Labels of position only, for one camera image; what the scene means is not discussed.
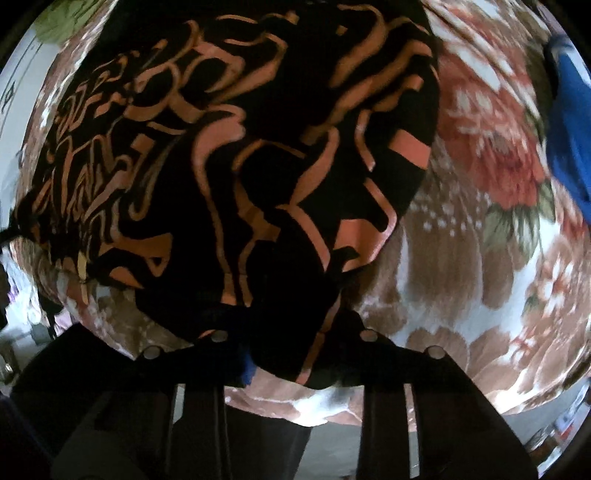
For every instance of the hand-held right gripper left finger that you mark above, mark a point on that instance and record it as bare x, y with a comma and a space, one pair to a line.
207, 369

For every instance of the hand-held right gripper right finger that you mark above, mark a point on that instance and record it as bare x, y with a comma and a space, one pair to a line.
383, 369

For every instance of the black hoodie with orange print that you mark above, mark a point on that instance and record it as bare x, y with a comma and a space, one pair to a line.
231, 138

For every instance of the floral blanket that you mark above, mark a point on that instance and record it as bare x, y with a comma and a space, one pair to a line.
461, 277

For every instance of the grey-white cloth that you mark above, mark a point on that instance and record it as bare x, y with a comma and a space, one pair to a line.
18, 286

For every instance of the blue folded shirt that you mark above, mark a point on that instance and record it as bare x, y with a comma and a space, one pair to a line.
572, 138

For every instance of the green cloth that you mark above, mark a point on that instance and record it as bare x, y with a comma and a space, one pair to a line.
60, 23

